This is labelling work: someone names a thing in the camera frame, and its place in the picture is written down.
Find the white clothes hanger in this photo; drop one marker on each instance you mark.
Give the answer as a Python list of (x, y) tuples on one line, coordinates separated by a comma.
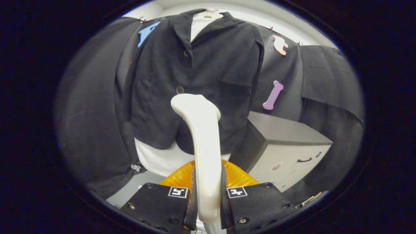
[(209, 13)]

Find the white cloth tie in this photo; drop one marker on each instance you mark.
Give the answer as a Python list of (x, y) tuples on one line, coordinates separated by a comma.
[(136, 167)]

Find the white garment steamer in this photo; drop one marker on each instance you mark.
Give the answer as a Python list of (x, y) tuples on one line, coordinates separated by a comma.
[(206, 146)]

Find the grey cabinet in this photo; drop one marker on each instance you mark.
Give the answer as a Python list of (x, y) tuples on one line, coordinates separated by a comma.
[(286, 156)]

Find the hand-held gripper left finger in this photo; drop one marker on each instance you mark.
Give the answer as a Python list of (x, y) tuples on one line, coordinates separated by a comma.
[(156, 204)]

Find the black backdrop cloth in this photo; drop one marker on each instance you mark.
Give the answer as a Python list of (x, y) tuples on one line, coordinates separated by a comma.
[(87, 113)]

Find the white shirt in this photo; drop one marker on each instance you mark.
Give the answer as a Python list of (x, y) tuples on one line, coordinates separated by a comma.
[(159, 159)]

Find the black jacket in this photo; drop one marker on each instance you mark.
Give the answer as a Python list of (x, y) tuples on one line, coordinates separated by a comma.
[(221, 65)]

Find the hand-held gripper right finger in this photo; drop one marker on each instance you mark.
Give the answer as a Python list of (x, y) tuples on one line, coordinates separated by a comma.
[(260, 204)]

